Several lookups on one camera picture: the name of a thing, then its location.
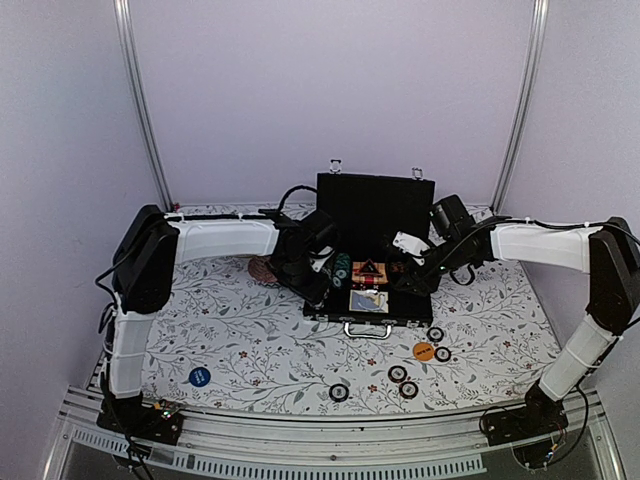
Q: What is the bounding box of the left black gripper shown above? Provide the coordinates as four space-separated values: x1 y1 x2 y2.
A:
276 253 332 306

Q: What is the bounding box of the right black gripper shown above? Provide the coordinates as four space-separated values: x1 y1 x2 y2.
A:
397 235 475 296

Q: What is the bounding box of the black triangular all-in button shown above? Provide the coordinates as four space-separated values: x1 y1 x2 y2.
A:
354 259 384 277

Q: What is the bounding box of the blue playing card deck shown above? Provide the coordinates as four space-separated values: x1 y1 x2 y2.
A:
349 290 389 313

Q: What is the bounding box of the black poker set case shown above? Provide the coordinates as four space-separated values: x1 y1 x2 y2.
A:
303 173 436 328

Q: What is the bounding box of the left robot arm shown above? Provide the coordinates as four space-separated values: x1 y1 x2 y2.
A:
95 205 339 434

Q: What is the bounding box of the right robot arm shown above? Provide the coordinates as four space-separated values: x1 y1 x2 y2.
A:
391 195 639 436

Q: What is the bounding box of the salmon black chip stack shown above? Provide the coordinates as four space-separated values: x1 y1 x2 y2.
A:
389 261 407 274

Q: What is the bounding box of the red patterned bowl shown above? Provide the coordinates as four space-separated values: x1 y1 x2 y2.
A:
248 257 278 284

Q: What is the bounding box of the green blue chip stack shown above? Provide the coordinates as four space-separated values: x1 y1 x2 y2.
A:
331 253 352 289

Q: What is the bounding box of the black poker chip near case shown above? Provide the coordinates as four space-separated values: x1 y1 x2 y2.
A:
427 327 444 343

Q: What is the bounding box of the orange round button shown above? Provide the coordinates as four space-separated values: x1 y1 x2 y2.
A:
412 342 435 362

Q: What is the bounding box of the black poker chip right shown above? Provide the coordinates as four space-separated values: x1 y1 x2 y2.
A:
434 346 452 363

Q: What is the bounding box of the red black poker chip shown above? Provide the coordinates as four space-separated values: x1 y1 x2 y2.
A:
387 365 407 383
399 381 419 399

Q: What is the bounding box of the red black poker chip front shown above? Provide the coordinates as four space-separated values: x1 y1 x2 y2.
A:
399 381 419 399

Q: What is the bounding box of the black poker chip front left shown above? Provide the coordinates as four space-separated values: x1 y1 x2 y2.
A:
329 383 349 403

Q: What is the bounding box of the blue round button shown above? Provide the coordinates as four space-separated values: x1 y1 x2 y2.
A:
188 367 211 388

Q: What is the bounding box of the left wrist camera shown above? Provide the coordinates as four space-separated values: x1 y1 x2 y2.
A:
309 246 335 272

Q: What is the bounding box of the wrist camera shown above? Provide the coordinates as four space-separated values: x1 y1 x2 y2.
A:
392 231 430 257
309 246 335 272

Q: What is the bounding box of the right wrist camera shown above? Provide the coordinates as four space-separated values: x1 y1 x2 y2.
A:
392 231 430 257

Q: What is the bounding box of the front aluminium rail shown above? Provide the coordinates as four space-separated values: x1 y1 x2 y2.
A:
41 388 632 479

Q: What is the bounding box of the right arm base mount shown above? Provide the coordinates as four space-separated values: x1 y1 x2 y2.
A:
479 401 569 446

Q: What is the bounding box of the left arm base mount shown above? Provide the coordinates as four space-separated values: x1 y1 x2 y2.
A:
97 399 184 446

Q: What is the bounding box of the right aluminium frame post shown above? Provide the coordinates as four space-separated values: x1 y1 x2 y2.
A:
490 0 549 213

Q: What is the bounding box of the aluminium frame post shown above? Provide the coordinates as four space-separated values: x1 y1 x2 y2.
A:
113 0 174 211
490 0 549 213

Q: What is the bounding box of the left aluminium frame post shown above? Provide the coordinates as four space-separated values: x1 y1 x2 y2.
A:
113 0 174 211

